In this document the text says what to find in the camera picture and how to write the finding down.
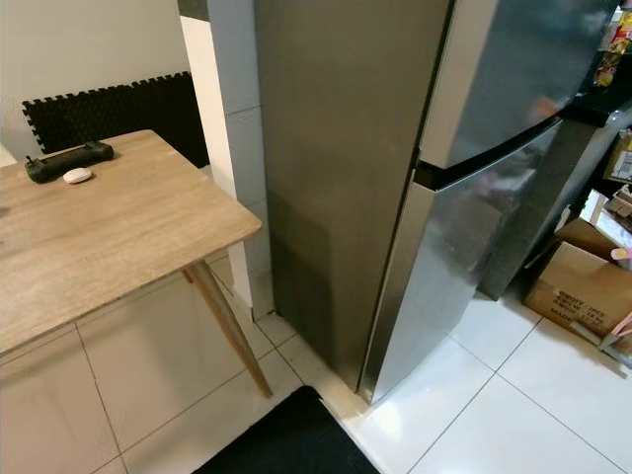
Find grey fridge body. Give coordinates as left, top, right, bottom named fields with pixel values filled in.
left=253, top=0, right=455, bottom=391

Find black handheld controller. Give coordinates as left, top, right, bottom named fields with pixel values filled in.
left=25, top=141, right=116, bottom=186

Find light wooden table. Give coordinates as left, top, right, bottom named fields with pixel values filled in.
left=0, top=129, right=275, bottom=400

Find black foam puzzle mat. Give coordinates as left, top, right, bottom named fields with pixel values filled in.
left=21, top=71, right=211, bottom=170

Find black floor mat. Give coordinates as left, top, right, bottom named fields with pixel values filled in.
left=194, top=386, right=380, bottom=474

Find printed cardboard box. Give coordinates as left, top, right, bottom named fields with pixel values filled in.
left=522, top=241, right=632, bottom=344

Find plain cardboard box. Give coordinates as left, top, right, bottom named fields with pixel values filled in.
left=552, top=216, right=621, bottom=262

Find black kitchen countertop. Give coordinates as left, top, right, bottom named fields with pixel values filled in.
left=561, top=91, right=632, bottom=131

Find small brown box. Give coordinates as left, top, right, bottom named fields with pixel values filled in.
left=602, top=131, right=632, bottom=185

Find yellow red snack packets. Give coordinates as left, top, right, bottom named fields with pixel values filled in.
left=592, top=5, right=632, bottom=90

